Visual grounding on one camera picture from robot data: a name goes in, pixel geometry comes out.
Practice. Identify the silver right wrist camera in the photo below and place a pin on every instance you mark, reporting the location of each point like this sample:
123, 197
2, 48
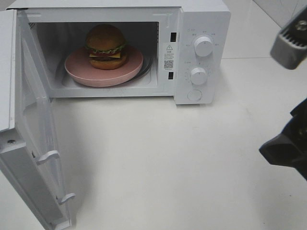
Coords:
290, 46

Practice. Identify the round white door button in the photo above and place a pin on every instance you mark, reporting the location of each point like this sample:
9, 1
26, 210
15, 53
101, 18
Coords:
194, 95

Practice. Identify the white warning label sticker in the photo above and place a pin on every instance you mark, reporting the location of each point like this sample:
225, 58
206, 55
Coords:
169, 55

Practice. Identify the toy burger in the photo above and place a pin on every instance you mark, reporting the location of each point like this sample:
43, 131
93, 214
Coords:
105, 45

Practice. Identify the glass microwave turntable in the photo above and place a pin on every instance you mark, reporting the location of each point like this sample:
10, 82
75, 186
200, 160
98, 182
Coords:
68, 81

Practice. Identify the white microwave oven body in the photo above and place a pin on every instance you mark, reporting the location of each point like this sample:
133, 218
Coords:
62, 27

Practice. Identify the white microwave door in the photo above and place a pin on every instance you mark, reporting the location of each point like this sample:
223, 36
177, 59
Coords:
29, 152

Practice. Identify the lower white timer knob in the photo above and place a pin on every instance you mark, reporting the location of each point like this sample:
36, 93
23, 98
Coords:
198, 76

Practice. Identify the upper white power knob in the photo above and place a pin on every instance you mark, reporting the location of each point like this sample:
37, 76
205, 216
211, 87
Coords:
203, 46

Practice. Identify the pink round plate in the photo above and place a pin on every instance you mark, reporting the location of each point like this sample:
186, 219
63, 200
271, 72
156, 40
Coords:
79, 68

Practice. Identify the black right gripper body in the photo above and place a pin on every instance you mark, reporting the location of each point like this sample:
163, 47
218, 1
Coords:
297, 126

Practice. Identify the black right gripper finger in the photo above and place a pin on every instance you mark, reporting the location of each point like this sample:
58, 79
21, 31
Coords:
287, 151

